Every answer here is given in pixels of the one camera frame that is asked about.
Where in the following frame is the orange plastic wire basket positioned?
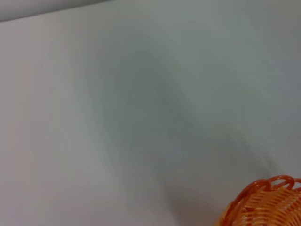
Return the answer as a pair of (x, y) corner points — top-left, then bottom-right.
(217, 174), (301, 226)

